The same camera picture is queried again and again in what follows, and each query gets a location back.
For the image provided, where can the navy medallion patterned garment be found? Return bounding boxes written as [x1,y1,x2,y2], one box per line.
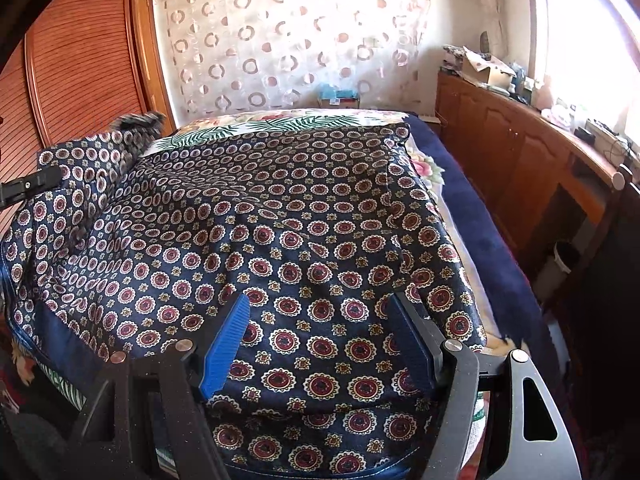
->
[0,112,490,480]

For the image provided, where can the white circle pattern curtain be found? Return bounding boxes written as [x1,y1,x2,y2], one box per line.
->
[154,0,431,122]

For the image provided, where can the floral quilt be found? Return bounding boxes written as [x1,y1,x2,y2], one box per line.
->
[0,108,507,480]

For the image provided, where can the waste bin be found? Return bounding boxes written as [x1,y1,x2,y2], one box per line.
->
[533,240,580,304]

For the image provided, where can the open cardboard box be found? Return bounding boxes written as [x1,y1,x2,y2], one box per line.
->
[461,47,516,90]

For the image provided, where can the green leaf print cloth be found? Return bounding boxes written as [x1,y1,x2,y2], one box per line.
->
[142,112,364,156]

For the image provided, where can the navy blue bed sheet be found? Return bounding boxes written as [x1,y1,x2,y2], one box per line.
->
[405,114,564,394]

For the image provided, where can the cardboard box blue contents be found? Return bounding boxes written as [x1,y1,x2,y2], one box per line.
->
[317,84,360,108]

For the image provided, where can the long wooden cabinet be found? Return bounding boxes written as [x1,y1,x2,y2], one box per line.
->
[435,72,615,278]

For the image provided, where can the window frame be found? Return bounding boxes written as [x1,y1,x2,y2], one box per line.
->
[533,0,639,143]

